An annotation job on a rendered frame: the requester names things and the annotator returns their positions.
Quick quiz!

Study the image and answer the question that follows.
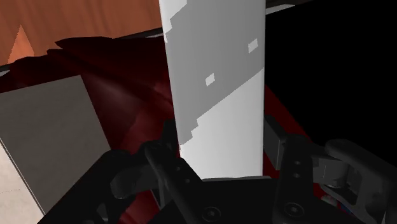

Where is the white tall cylinder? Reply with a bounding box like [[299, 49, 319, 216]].
[[158, 0, 267, 180]]

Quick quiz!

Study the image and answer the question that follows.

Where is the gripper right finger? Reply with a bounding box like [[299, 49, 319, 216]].
[[263, 115, 397, 224]]

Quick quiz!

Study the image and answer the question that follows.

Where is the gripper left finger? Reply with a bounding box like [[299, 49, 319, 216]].
[[37, 118, 203, 224]]

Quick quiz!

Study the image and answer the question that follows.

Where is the dark red sofa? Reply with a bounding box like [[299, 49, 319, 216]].
[[0, 36, 354, 224]]

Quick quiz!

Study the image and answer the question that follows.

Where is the grey flat rectangular block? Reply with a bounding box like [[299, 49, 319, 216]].
[[0, 75, 111, 216]]

